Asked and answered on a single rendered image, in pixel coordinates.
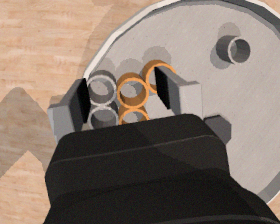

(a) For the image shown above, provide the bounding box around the grey metal bushing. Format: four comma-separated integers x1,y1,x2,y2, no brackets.
87,70,117,106
216,35,252,66
88,101,119,129

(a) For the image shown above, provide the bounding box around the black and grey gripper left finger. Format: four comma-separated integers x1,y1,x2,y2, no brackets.
46,78,91,145

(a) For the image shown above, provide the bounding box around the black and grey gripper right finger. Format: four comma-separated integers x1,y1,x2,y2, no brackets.
154,65,203,120

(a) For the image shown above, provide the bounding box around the bronze bushing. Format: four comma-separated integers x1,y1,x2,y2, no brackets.
142,60,176,94
116,72,149,109
118,105,149,125

